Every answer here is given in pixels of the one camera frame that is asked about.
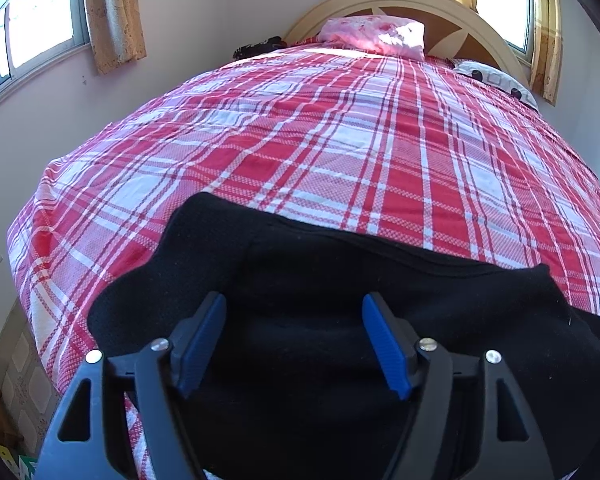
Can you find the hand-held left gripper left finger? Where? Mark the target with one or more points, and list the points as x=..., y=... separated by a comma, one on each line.
x=200, y=355

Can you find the black pants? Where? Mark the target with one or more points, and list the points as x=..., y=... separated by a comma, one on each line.
x=305, y=270

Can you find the dark cloth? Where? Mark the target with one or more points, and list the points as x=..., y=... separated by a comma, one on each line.
x=255, y=47

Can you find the patterned bed base panel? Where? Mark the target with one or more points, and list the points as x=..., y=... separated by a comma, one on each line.
x=22, y=380

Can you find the white black patterned pillow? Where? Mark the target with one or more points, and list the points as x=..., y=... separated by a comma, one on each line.
x=495, y=80

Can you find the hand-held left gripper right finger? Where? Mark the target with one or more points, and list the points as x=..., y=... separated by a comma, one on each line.
x=387, y=345

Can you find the grey framed window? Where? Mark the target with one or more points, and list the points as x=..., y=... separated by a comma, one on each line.
x=40, y=20
x=505, y=10

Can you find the beige wooden headboard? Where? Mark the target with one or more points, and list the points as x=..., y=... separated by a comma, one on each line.
x=480, y=25

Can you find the green white box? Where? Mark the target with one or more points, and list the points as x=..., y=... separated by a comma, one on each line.
x=27, y=467

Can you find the pink floral pillow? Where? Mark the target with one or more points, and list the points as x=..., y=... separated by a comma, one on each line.
x=370, y=32

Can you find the red plaid bed sheet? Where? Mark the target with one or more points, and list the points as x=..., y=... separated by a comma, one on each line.
x=330, y=135

